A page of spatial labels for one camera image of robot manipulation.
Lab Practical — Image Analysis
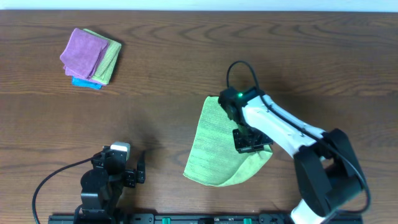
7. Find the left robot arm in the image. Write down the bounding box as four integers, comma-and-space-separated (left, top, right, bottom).
73, 145, 146, 224

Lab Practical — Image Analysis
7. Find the blue folded cloth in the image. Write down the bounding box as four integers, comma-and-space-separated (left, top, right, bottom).
72, 77, 102, 90

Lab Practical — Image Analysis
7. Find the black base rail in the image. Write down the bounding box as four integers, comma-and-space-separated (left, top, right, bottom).
48, 213, 364, 224

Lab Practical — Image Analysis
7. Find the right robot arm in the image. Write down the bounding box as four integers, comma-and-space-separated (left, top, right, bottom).
218, 87, 366, 223

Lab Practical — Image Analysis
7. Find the light green microfiber cloth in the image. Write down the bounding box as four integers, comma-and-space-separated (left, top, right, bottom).
183, 96, 272, 187

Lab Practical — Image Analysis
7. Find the purple folded cloth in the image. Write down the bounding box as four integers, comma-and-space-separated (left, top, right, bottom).
60, 28, 109, 80

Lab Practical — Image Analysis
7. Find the green folded cloth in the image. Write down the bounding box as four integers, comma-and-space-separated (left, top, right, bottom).
83, 29, 122, 85

